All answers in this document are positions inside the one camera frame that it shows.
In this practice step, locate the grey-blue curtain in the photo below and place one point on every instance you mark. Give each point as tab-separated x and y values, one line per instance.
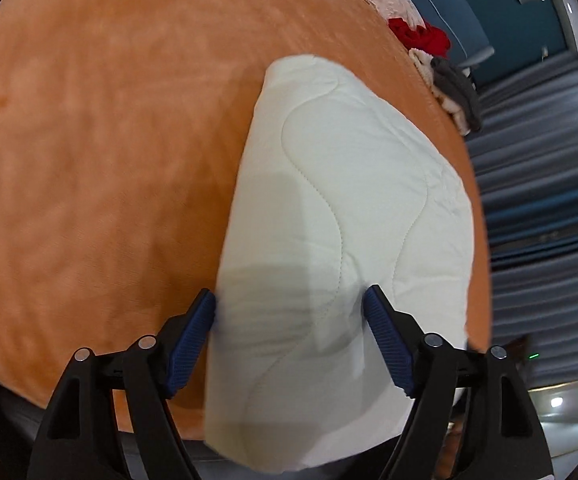
544	210

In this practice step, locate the orange velvet bedspread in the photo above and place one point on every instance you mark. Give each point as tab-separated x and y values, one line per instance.
109	150

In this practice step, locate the red cloth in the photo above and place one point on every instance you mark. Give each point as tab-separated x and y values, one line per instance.
421	37

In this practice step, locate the blue padded headboard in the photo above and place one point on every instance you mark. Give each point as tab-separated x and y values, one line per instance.
469	5

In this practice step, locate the cream quilted jacket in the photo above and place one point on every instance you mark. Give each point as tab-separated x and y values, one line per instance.
349	200

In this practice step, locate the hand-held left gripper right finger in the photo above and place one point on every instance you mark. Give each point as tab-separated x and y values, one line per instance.
389	345

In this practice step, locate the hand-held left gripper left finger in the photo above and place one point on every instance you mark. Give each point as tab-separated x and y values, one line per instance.
189	345

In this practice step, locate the grey cloth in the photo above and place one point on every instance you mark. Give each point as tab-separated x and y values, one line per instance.
459	90

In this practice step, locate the beige cloth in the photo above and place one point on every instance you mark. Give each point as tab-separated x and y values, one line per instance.
426	67

